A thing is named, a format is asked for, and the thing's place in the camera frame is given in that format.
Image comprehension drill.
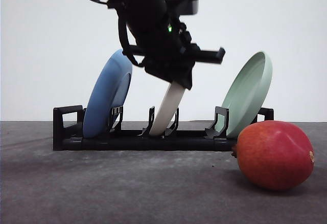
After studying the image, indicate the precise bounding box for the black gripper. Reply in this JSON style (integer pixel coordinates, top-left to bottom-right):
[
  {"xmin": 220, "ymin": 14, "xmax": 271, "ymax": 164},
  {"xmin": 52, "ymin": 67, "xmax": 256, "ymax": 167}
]
[{"xmin": 106, "ymin": 0, "xmax": 225, "ymax": 90}]

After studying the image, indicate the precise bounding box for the white plate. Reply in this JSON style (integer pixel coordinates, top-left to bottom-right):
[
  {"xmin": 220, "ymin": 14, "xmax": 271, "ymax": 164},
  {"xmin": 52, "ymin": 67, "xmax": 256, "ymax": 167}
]
[{"xmin": 151, "ymin": 82, "xmax": 185, "ymax": 137}]

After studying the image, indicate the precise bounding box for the red pomegranate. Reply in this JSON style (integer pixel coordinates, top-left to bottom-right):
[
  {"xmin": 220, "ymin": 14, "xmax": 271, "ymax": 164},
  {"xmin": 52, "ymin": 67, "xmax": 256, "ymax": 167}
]
[{"xmin": 237, "ymin": 121, "xmax": 315, "ymax": 191}]

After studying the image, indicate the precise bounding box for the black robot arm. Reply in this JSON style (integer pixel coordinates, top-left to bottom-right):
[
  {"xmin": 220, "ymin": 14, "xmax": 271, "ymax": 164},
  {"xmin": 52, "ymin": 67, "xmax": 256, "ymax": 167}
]
[{"xmin": 107, "ymin": 0, "xmax": 225, "ymax": 89}]

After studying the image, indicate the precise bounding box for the green plate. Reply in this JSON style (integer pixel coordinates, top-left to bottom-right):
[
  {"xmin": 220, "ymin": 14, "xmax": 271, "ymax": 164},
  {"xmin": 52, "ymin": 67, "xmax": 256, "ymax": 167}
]
[{"xmin": 222, "ymin": 52, "xmax": 273, "ymax": 138}]

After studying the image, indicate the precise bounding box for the blue plate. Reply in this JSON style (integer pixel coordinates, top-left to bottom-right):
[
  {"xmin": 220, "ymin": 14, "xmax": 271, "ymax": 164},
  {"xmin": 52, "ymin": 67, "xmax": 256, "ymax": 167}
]
[{"xmin": 83, "ymin": 49, "xmax": 132, "ymax": 138}]

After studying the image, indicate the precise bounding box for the black plastic dish rack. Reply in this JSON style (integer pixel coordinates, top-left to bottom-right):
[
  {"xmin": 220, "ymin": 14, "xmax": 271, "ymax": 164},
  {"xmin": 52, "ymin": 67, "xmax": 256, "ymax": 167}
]
[{"xmin": 53, "ymin": 105, "xmax": 274, "ymax": 151}]

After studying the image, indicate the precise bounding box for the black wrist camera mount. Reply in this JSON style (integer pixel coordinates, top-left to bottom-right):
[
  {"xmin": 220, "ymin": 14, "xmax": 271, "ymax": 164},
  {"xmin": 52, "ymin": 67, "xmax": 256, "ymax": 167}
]
[{"xmin": 172, "ymin": 0, "xmax": 199, "ymax": 15}]

